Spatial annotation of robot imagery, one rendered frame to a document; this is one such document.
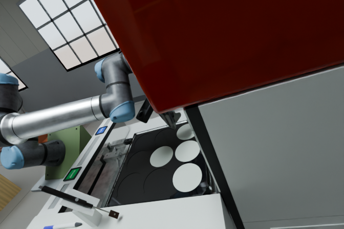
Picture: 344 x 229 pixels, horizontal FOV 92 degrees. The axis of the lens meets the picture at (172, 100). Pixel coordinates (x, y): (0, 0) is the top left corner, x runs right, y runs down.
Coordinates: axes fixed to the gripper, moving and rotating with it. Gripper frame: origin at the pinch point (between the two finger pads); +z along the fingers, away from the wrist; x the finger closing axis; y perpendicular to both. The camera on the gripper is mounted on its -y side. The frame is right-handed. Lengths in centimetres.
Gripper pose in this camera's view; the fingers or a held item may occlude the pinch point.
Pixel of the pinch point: (171, 127)
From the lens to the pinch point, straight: 66.6
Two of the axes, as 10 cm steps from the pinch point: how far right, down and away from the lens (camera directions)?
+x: -6.4, -1.4, 7.6
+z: 3.7, 8.0, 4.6
